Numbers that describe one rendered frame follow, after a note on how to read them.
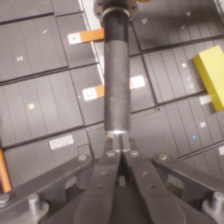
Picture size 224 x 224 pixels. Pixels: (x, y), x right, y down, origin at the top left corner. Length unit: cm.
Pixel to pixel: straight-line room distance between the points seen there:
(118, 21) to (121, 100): 14
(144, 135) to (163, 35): 27
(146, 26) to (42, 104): 33
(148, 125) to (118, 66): 18
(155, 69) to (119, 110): 21
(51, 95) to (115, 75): 18
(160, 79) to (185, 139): 17
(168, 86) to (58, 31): 30
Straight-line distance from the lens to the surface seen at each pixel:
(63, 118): 38
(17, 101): 41
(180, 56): 49
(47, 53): 43
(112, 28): 31
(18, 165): 41
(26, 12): 49
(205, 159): 49
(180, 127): 45
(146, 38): 47
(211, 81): 48
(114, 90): 26
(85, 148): 36
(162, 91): 43
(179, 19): 55
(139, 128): 39
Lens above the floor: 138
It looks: 79 degrees down
